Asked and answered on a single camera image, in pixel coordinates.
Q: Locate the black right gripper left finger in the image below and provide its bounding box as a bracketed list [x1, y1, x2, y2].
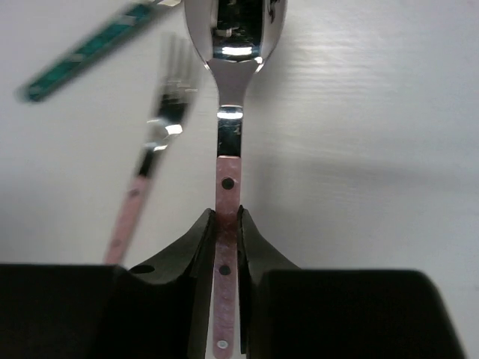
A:
[128, 209, 216, 358]

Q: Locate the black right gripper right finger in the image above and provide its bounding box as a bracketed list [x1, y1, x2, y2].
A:
[237, 206, 300, 358]

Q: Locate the pink handled spoon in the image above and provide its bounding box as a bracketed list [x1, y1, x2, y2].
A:
[184, 1, 287, 358]

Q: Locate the pink handled fork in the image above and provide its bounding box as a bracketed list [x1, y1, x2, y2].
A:
[103, 34, 198, 265]

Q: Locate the green handled fork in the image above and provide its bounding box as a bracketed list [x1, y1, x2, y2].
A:
[19, 1, 181, 102]

